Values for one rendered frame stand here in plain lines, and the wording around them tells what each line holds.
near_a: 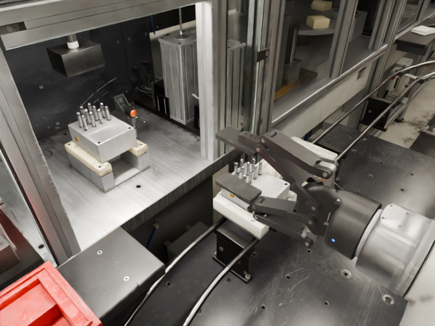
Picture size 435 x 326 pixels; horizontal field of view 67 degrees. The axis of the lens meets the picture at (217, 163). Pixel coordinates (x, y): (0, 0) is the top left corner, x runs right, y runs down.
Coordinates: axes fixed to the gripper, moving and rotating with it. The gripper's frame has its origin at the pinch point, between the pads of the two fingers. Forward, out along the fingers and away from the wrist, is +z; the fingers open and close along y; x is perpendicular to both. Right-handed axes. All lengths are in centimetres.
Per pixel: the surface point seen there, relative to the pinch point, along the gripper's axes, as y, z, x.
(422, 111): -112, 13, -283
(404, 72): -31, 10, -139
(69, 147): -14.7, 44.8, 6.2
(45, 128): -19, 64, 4
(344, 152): -30, 2, -58
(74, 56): 7.1, 39.3, 1.7
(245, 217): -24.4, 5.1, -11.1
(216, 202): -24.9, 13.3, -10.7
